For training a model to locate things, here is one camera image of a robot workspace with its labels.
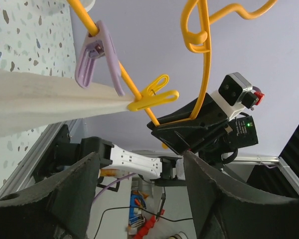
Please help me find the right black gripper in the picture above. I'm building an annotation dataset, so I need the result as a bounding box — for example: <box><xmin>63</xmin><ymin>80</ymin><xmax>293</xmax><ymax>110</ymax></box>
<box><xmin>147</xmin><ymin>93</ymin><xmax>229</xmax><ymax>154</ymax></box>

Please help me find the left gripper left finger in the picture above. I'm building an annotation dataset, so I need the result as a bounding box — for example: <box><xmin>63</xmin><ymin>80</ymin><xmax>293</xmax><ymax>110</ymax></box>
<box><xmin>0</xmin><ymin>152</ymin><xmax>100</xmax><ymax>239</ymax></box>

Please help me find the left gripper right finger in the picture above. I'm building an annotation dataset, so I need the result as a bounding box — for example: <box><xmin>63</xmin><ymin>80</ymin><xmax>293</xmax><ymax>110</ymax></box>
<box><xmin>183</xmin><ymin>151</ymin><xmax>299</xmax><ymax>239</ymax></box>

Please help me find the orange plastic hanger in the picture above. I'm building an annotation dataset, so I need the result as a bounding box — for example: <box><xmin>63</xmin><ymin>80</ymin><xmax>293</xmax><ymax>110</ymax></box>
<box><xmin>65</xmin><ymin>0</ymin><xmax>279</xmax><ymax>150</ymax></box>

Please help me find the white underwear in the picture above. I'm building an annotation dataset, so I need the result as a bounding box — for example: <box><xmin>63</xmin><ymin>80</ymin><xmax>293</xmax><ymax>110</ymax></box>
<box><xmin>0</xmin><ymin>69</ymin><xmax>134</xmax><ymax>137</ymax></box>

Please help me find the purple clothespin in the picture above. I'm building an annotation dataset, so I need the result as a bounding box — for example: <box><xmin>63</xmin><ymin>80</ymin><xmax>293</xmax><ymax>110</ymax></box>
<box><xmin>75</xmin><ymin>20</ymin><xmax>125</xmax><ymax>97</ymax></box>

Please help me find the yellow clothespin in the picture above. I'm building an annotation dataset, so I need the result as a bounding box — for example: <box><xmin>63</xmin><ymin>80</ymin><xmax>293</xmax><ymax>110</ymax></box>
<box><xmin>128</xmin><ymin>74</ymin><xmax>179</xmax><ymax>112</ymax></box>

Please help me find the white laundry basket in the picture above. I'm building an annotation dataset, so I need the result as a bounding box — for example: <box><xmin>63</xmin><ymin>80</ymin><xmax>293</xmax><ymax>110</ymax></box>
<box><xmin>80</xmin><ymin>0</ymin><xmax>96</xmax><ymax>12</ymax></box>

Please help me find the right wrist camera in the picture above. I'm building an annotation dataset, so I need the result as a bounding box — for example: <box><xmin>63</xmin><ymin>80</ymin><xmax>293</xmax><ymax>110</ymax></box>
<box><xmin>211</xmin><ymin>72</ymin><xmax>265</xmax><ymax>120</ymax></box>

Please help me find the aluminium mounting rail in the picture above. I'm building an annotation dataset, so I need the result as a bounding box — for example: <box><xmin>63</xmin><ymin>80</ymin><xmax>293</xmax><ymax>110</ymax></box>
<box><xmin>0</xmin><ymin>119</ymin><xmax>299</xmax><ymax>198</ymax></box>

